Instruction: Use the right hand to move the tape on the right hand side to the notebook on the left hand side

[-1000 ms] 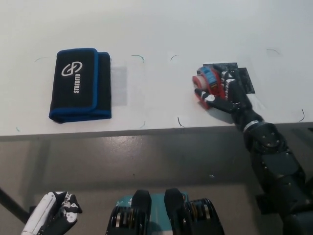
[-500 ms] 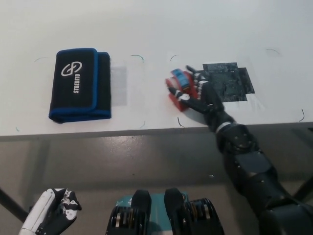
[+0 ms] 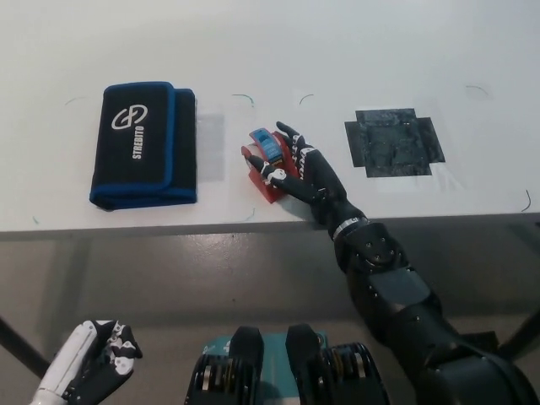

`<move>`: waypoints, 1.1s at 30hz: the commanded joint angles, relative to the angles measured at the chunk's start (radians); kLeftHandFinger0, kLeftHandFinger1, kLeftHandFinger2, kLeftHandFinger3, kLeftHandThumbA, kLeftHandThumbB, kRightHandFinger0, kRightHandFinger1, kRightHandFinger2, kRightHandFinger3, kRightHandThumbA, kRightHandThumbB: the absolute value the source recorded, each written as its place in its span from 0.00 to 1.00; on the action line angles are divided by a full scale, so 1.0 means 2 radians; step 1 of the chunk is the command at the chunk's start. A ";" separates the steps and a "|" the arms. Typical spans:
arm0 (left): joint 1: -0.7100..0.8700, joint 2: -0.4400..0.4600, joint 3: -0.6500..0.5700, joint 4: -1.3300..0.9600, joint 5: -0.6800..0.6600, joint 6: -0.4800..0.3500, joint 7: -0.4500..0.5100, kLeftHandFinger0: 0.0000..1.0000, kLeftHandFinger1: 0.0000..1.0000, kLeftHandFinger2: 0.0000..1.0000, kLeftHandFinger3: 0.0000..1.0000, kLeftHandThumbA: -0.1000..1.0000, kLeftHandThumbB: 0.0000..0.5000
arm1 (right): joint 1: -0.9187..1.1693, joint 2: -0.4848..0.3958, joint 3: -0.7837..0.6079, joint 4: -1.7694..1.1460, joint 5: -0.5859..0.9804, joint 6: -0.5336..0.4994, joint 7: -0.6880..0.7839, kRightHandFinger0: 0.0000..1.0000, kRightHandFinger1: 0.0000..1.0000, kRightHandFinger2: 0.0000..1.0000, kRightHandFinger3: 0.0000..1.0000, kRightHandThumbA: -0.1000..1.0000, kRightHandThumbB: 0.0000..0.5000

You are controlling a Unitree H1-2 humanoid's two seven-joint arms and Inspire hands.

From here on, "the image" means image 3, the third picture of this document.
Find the red tape dispenser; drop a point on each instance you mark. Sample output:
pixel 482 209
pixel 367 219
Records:
pixel 265 143

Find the black tape patch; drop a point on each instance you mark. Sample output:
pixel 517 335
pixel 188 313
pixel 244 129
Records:
pixel 392 143

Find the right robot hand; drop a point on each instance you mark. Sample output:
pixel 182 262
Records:
pixel 320 181

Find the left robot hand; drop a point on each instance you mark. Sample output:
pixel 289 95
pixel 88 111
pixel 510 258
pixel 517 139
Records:
pixel 76 363

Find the black table leg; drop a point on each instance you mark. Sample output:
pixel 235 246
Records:
pixel 19 341
pixel 523 333

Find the black teal robot torso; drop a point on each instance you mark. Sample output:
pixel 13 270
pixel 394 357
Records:
pixel 249 375

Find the black blue-trimmed notebook case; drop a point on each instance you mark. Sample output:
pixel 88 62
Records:
pixel 139 147

